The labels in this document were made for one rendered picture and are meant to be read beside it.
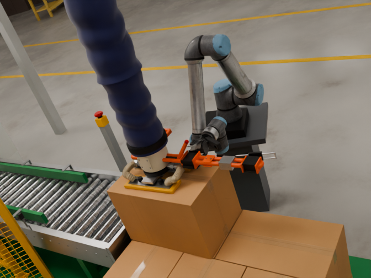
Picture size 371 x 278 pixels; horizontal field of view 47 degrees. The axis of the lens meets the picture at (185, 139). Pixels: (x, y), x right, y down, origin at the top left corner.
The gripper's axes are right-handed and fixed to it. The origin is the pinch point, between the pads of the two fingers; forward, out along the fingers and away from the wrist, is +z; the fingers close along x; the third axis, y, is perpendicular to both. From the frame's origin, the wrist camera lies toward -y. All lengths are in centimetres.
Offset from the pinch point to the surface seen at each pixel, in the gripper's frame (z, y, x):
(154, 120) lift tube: -1.0, 17.4, 23.7
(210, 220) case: 11.1, -4.4, -32.6
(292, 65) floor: -331, 69, -108
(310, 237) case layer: -6, -51, -53
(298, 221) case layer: -16, -42, -53
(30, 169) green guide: -26, 199, -44
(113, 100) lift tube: 10, 28, 43
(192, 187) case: 7.4, 1.9, -13.1
